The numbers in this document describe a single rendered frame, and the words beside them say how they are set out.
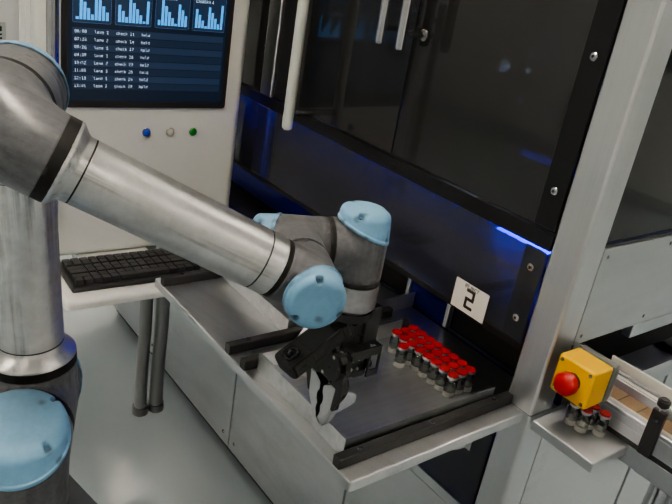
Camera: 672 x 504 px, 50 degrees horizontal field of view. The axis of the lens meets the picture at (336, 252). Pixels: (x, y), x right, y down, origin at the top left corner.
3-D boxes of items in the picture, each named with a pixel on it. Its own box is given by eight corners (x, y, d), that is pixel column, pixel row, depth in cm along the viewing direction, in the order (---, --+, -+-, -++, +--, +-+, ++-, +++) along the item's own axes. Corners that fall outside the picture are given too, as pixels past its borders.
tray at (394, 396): (398, 333, 149) (401, 319, 147) (490, 403, 130) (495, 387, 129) (257, 369, 129) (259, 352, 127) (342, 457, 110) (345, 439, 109)
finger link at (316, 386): (344, 416, 116) (353, 368, 113) (314, 425, 113) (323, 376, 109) (332, 405, 118) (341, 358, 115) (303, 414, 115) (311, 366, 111)
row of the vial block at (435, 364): (393, 347, 143) (397, 327, 141) (456, 397, 130) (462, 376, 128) (385, 349, 142) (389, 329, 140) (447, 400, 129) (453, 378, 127)
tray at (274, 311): (343, 258, 179) (346, 245, 178) (412, 306, 161) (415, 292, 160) (223, 278, 159) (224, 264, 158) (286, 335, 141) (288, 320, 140)
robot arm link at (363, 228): (329, 195, 102) (386, 199, 104) (318, 265, 106) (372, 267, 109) (342, 216, 95) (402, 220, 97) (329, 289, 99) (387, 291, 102)
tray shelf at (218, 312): (330, 257, 184) (332, 250, 183) (547, 410, 135) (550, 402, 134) (154, 285, 155) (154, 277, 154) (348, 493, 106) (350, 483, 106)
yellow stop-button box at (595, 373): (573, 378, 128) (585, 343, 125) (607, 400, 123) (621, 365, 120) (547, 388, 123) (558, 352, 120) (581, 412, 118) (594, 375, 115)
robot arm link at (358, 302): (350, 294, 99) (316, 269, 105) (344, 323, 101) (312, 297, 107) (390, 286, 104) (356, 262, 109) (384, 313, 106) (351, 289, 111)
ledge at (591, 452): (575, 408, 137) (578, 400, 136) (635, 449, 128) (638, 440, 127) (529, 428, 129) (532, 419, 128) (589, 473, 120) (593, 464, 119)
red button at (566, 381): (561, 384, 122) (568, 364, 121) (580, 397, 119) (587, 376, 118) (547, 389, 120) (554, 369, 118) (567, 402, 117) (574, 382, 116)
